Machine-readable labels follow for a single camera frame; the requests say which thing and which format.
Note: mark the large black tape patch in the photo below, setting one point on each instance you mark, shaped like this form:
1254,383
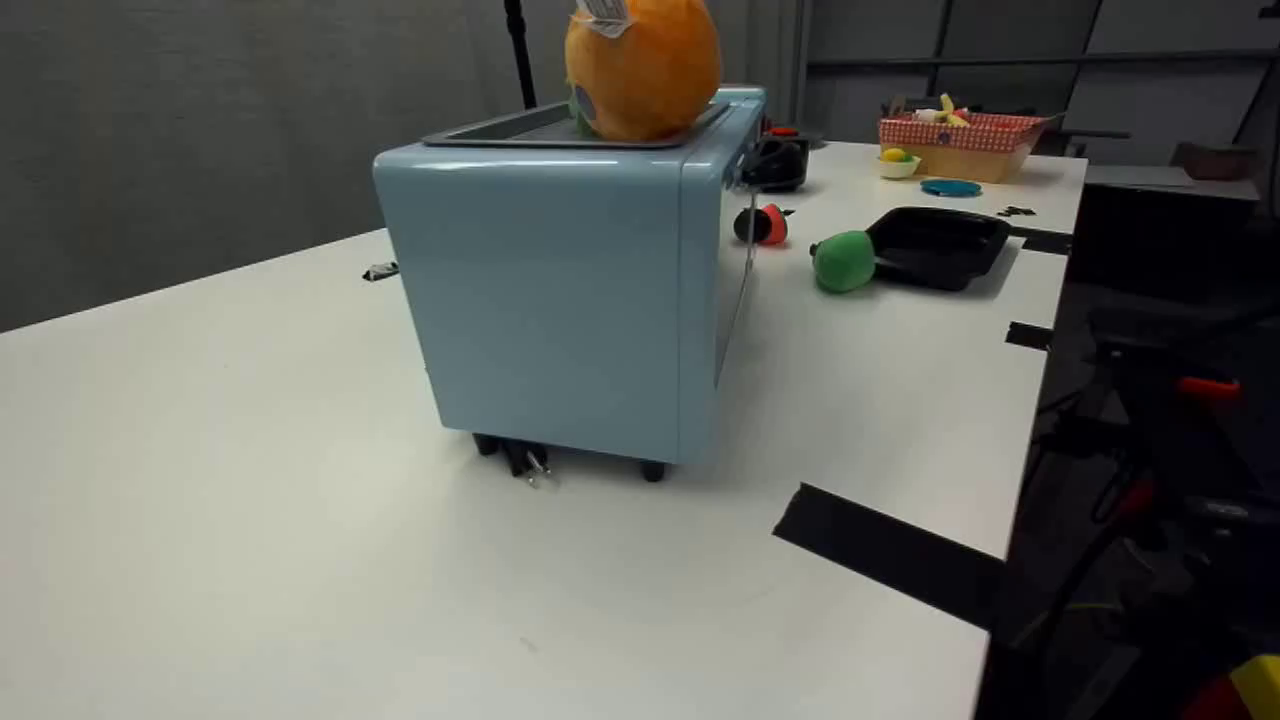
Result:
894,544

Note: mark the yellow toy piece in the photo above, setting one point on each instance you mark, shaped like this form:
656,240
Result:
902,166

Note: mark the blue disc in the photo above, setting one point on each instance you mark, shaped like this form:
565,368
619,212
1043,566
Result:
950,191

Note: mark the light blue breakfast maker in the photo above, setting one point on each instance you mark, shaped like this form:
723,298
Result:
560,293

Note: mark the black tripod pole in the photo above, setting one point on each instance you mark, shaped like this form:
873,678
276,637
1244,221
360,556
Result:
523,55

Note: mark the yellow banana toy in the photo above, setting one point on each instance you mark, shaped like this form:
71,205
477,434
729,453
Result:
950,108

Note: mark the orange pineapple toy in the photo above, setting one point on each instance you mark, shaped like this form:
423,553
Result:
644,65

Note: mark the black grill pan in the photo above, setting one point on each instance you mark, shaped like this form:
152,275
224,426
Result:
935,245

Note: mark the green pear toy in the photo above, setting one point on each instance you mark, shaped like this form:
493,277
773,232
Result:
845,263

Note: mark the black tape strip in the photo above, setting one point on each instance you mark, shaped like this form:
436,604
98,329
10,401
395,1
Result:
1051,240
1030,335

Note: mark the red checkered basket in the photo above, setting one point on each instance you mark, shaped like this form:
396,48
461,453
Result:
960,150

